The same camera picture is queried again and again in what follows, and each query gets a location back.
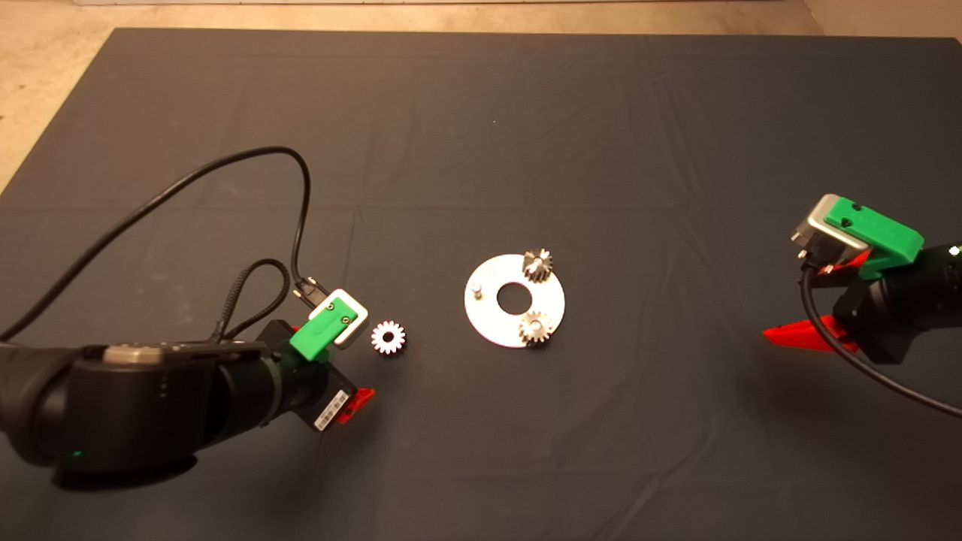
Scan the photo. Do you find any black braided left wrist cable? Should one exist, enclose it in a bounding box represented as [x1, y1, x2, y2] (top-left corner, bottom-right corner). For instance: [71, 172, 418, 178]
[213, 258, 292, 343]

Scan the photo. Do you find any thin black right camera cable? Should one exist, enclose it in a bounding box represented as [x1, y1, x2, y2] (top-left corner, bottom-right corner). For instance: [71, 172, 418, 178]
[800, 267, 962, 420]

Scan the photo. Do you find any green right camera mount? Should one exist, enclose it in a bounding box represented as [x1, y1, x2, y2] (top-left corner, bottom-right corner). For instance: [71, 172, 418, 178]
[824, 197, 925, 282]

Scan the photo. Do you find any small steel planetary gear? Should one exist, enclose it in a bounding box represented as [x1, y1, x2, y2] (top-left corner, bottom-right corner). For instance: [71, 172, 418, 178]
[521, 248, 555, 284]
[519, 310, 555, 348]
[371, 320, 407, 355]

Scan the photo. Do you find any green left camera mount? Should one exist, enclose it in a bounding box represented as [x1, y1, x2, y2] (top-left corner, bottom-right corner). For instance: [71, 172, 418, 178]
[289, 297, 360, 366]

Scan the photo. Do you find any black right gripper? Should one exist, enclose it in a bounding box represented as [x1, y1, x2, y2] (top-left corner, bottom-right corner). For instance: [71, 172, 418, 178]
[762, 254, 927, 366]

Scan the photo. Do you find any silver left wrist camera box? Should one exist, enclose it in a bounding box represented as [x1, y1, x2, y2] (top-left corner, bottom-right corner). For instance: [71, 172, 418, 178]
[310, 289, 371, 351]

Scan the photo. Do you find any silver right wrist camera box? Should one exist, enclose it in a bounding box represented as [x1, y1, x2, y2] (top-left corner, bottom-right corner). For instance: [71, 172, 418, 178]
[791, 193, 873, 276]

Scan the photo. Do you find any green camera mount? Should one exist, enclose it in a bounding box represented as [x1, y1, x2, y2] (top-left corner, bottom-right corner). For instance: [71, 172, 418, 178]
[824, 197, 925, 282]
[289, 297, 360, 366]

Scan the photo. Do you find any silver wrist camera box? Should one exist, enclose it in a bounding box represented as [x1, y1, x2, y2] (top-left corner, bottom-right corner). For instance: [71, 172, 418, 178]
[791, 193, 873, 276]
[310, 289, 371, 351]

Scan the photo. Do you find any thin black camera cable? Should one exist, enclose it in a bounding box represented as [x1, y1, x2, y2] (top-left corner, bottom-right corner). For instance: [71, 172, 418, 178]
[0, 147, 333, 343]
[800, 267, 962, 420]

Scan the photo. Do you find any dark grey table cloth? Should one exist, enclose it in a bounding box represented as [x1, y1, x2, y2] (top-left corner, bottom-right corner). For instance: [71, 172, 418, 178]
[0, 29, 962, 541]

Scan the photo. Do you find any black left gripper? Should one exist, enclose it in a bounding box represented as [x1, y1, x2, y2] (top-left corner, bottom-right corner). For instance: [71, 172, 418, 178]
[259, 319, 377, 434]

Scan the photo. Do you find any round metal carrier plate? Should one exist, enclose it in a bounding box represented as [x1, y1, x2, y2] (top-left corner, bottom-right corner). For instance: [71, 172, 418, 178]
[464, 254, 566, 349]

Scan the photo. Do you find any thin black left camera cable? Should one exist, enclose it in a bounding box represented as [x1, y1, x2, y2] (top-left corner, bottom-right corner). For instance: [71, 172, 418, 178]
[0, 147, 333, 343]

